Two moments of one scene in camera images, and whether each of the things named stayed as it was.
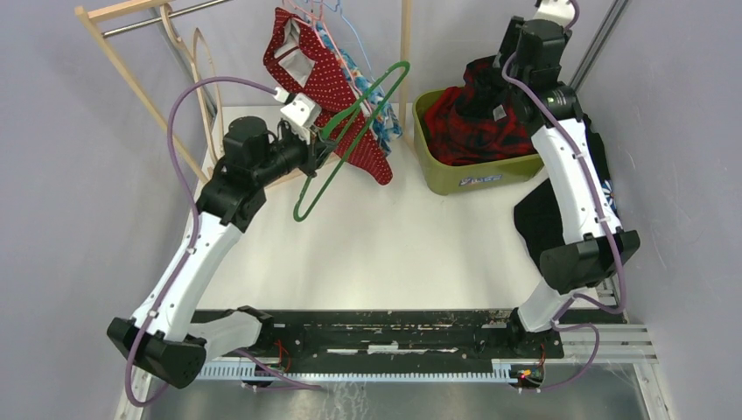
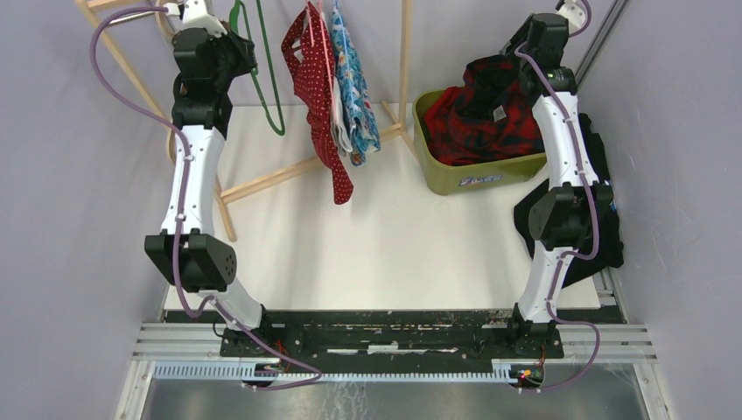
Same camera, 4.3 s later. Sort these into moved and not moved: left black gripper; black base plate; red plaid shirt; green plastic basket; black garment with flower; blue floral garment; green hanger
Moved: blue floral garment; green hanger; left black gripper
Not moved: black garment with flower; red plaid shirt; green plastic basket; black base plate
